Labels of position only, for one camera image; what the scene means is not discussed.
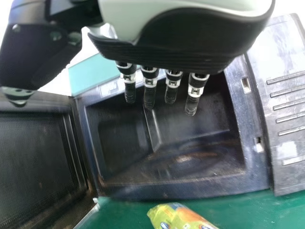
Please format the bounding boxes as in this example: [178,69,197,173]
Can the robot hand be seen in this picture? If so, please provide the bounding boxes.
[0,0,276,117]

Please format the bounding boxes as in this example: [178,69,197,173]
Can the yellow-green biscuit packet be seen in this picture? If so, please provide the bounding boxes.
[146,202,216,229]

